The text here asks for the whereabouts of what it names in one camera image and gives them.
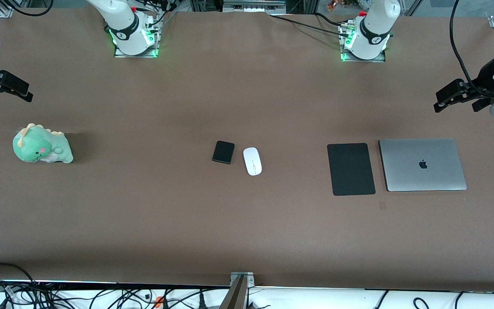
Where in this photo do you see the white computer mouse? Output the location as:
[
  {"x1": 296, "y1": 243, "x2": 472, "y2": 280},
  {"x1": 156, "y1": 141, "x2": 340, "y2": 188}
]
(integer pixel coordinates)
[{"x1": 243, "y1": 147, "x2": 262, "y2": 176}]

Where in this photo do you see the green dinosaur plush toy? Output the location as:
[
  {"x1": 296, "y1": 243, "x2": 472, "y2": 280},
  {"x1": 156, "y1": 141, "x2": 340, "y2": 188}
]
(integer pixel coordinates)
[{"x1": 13, "y1": 124, "x2": 74, "y2": 164}]

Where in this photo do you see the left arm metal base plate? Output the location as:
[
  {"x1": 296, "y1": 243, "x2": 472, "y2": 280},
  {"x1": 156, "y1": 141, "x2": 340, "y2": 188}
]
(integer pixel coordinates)
[{"x1": 340, "y1": 24, "x2": 386, "y2": 63}]

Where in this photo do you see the black cable across table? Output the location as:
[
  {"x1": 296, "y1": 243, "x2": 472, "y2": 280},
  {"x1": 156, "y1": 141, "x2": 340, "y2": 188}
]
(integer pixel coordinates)
[{"x1": 268, "y1": 14, "x2": 352, "y2": 37}]

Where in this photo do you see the silver closed laptop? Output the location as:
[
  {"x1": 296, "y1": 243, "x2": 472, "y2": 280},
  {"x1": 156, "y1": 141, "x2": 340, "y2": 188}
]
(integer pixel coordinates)
[{"x1": 379, "y1": 138, "x2": 467, "y2": 192}]

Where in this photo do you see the black phone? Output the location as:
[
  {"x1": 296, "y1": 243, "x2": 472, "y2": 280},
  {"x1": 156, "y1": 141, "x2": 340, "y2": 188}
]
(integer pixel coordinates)
[{"x1": 212, "y1": 140, "x2": 235, "y2": 165}]

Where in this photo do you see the black mouse pad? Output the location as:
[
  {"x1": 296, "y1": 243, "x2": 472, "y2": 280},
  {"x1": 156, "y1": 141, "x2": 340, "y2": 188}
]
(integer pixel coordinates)
[{"x1": 327, "y1": 143, "x2": 376, "y2": 196}]

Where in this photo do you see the grey metal box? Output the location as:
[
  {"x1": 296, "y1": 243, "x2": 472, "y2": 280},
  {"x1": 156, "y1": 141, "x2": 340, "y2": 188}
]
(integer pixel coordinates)
[{"x1": 223, "y1": 0, "x2": 286, "y2": 13}]

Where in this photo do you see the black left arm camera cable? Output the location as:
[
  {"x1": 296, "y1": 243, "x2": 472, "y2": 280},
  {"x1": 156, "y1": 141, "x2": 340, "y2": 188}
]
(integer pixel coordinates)
[{"x1": 449, "y1": 0, "x2": 494, "y2": 98}]

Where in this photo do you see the aluminium strut with bracket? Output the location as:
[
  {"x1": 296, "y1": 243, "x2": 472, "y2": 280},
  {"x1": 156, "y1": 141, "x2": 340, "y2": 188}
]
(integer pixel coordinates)
[{"x1": 219, "y1": 272, "x2": 255, "y2": 309}]

